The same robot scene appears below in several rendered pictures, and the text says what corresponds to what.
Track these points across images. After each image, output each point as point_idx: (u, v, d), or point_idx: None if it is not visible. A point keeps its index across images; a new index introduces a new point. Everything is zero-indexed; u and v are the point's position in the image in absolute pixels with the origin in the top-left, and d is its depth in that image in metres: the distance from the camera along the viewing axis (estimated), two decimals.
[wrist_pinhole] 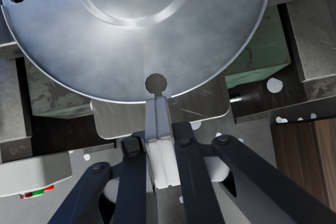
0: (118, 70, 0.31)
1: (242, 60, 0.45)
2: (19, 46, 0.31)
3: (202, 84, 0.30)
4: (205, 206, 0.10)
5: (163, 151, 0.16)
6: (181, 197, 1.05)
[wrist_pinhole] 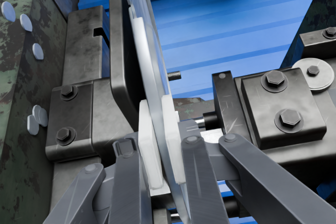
0: None
1: (2, 223, 0.26)
2: None
3: (147, 69, 0.18)
4: (210, 205, 0.10)
5: (169, 150, 0.16)
6: None
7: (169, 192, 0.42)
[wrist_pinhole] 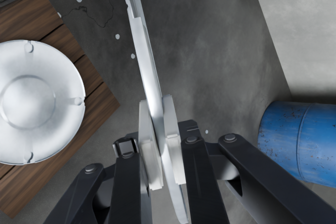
0: None
1: None
2: None
3: (148, 69, 0.18)
4: (210, 205, 0.10)
5: (169, 150, 0.16)
6: None
7: None
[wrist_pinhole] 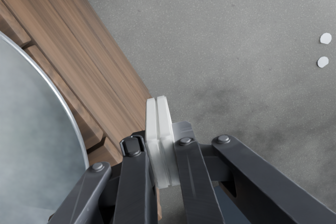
0: None
1: None
2: None
3: None
4: (205, 206, 0.10)
5: (163, 151, 0.16)
6: None
7: None
